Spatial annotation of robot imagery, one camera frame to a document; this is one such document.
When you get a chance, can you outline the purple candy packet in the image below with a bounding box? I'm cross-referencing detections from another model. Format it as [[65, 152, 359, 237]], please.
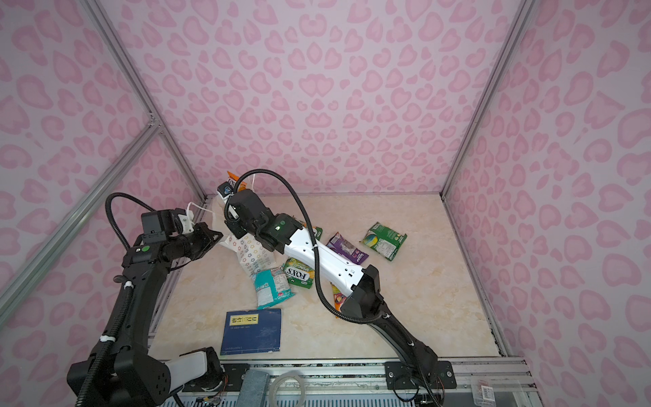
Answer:
[[327, 232, 369, 266]]

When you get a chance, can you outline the teal white snack packet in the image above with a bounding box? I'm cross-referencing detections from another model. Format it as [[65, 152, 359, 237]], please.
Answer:
[[254, 267, 294, 310]]

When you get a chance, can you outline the orange Fox's candy packet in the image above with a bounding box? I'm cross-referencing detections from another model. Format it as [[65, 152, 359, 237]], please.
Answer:
[[331, 284, 348, 313]]

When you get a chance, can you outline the clear coiled tube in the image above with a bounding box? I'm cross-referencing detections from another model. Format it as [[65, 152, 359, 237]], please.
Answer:
[[268, 371, 307, 407]]

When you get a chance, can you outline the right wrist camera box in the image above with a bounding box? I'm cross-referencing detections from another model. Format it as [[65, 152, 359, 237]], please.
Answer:
[[217, 181, 235, 202]]

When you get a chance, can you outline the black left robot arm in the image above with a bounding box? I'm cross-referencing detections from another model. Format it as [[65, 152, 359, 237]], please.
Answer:
[[66, 193, 226, 406]]

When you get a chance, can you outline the dark blue booklet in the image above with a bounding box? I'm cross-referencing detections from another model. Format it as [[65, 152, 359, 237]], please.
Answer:
[[220, 309, 282, 355]]

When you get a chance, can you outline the green Fox's spring tea packet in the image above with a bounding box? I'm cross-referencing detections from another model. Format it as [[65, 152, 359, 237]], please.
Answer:
[[282, 258, 315, 289]]

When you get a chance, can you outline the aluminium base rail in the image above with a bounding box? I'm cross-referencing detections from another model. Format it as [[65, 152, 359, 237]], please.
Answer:
[[155, 357, 542, 406]]

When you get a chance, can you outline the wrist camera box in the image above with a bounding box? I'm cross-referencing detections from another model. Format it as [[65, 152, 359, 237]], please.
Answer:
[[217, 181, 235, 202], [141, 208, 185, 244]]

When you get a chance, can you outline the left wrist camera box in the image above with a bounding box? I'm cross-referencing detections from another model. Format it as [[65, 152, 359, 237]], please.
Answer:
[[141, 208, 185, 244]]

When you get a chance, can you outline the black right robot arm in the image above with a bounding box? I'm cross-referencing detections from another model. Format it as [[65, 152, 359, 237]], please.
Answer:
[[217, 169, 446, 406]]

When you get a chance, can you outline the orange red fruit packet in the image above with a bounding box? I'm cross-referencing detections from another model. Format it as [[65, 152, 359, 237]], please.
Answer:
[[227, 171, 247, 192]]

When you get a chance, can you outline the green white snack packet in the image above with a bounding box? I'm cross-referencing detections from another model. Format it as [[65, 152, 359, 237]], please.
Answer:
[[360, 222, 408, 261]]

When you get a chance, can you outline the diagonal aluminium frame bar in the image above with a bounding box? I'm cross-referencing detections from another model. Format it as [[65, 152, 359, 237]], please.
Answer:
[[1, 120, 160, 327]]

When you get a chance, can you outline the white printed paper bag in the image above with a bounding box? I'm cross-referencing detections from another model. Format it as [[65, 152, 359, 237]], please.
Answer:
[[185, 202, 276, 278]]

